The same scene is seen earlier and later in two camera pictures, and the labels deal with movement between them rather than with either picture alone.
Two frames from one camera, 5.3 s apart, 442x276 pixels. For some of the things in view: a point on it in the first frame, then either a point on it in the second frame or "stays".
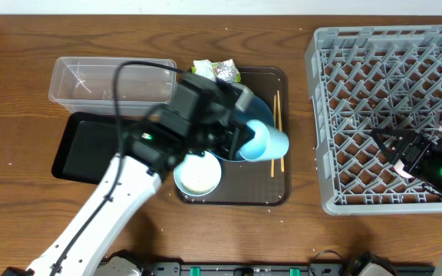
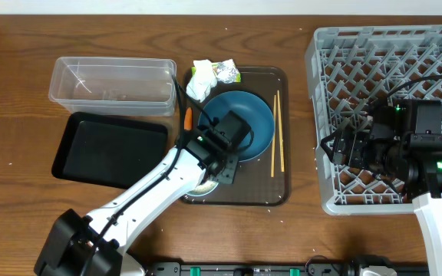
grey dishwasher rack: x=366 y=78 stays
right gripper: x=410 y=138 -> x=354 y=156
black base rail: x=268 y=268 stays
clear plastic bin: x=84 y=85 stays
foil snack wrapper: x=225 y=70 stays
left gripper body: x=209 y=129 -> x=229 y=172
